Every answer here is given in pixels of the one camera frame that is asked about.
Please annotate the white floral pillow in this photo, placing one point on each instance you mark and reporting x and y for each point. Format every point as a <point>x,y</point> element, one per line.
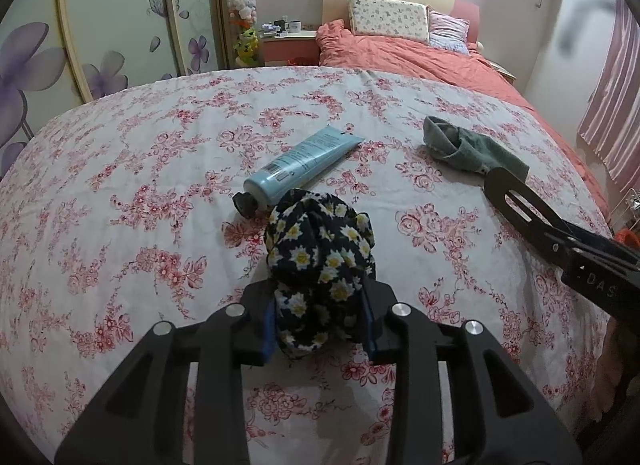
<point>387,20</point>

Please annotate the pink striped pillow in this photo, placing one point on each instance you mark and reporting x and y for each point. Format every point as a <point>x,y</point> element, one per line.
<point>450,32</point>

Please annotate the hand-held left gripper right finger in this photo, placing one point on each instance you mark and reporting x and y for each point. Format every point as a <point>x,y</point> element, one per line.
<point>371,340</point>

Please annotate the orange plastic basket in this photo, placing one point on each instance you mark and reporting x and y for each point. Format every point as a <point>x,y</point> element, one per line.
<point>629,239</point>

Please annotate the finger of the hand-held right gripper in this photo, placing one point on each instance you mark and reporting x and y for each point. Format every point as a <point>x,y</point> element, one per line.
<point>600,240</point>
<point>537,230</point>

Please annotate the light blue tube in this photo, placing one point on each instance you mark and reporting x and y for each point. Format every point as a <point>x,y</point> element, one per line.
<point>300,157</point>

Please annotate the floral tablecloth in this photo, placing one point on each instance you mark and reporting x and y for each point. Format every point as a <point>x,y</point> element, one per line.
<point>150,195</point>

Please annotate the pink striped curtain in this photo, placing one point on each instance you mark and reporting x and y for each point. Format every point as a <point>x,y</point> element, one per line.
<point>612,110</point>

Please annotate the grey green sock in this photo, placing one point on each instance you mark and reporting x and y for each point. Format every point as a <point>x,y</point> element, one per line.
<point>465,147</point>

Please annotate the pink white nightstand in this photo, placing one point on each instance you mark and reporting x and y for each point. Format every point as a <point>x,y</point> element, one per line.
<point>290,47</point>

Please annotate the person's right forearm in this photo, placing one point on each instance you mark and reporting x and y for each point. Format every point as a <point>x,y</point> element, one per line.
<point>617,370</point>

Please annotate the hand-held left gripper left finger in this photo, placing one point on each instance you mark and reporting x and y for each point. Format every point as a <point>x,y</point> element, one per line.
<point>270,330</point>

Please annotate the dark daisy print cloth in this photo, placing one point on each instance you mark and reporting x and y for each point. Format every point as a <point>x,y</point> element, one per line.
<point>320,255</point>

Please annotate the pink duvet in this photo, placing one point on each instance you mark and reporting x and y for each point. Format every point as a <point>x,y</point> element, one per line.
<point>400,57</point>

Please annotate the wooden bedside table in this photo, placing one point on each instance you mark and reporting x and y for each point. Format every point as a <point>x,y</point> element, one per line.
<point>502,71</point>

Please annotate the stuffed toy column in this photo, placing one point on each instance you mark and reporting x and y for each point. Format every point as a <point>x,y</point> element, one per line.
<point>244,10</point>

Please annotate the wardrobe with purple flowers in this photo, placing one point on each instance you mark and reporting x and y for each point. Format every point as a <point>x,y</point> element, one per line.
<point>100,20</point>

